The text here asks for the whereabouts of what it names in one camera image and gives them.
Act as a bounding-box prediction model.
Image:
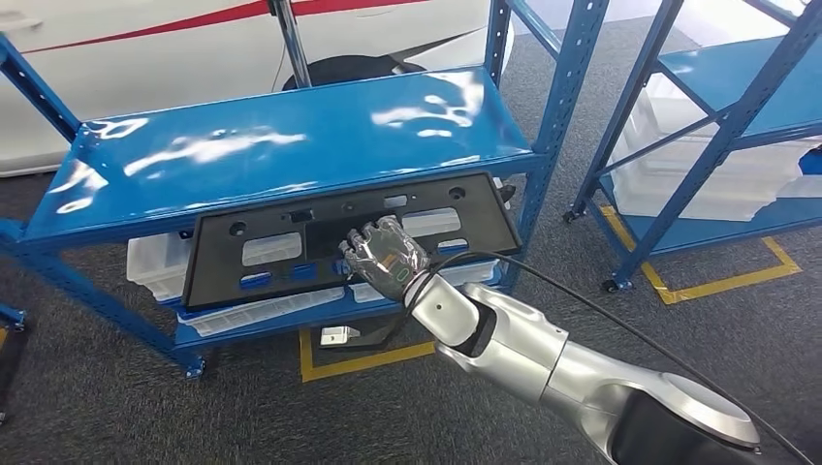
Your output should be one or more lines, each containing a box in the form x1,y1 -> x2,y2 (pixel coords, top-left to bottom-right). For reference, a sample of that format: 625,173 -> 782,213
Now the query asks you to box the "yellow floor tape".
597,204 -> 803,306

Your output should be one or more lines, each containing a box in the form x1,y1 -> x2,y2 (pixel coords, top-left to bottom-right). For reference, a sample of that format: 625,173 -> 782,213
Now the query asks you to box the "blue metal shelf rack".
0,0 -> 612,381
563,0 -> 822,295
0,301 -> 28,332

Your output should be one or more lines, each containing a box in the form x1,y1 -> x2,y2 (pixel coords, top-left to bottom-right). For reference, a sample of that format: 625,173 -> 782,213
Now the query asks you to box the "metal stanchion pole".
268,0 -> 314,90

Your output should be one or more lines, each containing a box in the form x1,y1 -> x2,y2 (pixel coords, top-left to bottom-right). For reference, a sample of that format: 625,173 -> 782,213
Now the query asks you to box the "black car tyre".
282,54 -> 428,91

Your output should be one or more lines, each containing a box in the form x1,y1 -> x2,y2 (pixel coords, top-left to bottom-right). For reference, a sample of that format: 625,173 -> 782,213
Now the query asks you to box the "black plastic plate holder part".
181,170 -> 522,313

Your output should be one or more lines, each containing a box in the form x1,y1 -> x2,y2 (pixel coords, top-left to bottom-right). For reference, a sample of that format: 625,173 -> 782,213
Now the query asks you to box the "red barrier belt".
18,0 -> 431,56

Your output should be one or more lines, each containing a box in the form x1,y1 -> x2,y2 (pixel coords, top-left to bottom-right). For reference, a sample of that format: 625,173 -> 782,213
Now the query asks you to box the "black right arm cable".
400,250 -> 817,465

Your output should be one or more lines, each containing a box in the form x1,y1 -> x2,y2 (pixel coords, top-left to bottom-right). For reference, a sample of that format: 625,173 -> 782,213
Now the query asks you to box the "white car body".
0,0 -> 515,179

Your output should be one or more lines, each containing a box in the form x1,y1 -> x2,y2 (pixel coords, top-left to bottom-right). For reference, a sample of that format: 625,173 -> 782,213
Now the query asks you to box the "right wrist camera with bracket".
319,301 -> 419,353

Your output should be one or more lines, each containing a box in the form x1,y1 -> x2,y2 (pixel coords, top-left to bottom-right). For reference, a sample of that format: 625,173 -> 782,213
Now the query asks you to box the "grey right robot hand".
338,214 -> 431,303

